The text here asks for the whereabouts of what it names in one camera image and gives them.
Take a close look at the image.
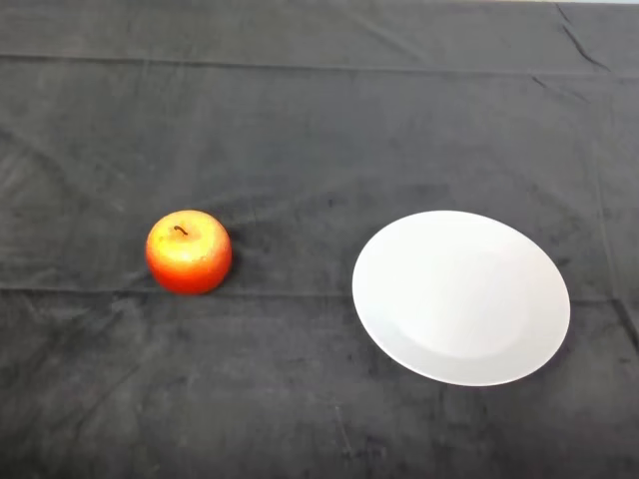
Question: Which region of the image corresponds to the red yellow apple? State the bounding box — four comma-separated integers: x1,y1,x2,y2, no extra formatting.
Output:
145,210,234,296

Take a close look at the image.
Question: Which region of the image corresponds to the white round plate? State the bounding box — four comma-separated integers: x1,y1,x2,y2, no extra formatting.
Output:
351,210,572,387

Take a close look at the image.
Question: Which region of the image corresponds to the black table cloth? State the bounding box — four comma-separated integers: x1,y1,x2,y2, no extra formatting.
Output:
0,0,639,479

